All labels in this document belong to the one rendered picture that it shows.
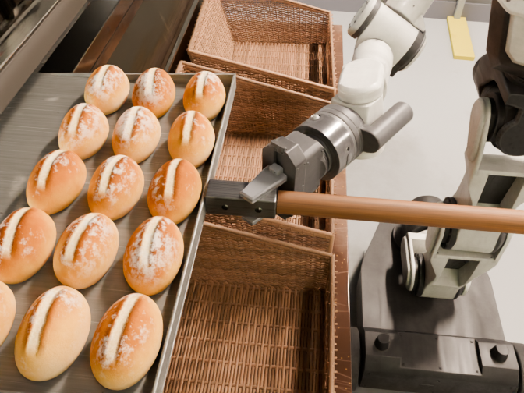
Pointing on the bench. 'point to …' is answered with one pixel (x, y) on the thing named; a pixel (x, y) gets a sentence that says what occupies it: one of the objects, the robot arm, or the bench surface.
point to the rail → (21, 25)
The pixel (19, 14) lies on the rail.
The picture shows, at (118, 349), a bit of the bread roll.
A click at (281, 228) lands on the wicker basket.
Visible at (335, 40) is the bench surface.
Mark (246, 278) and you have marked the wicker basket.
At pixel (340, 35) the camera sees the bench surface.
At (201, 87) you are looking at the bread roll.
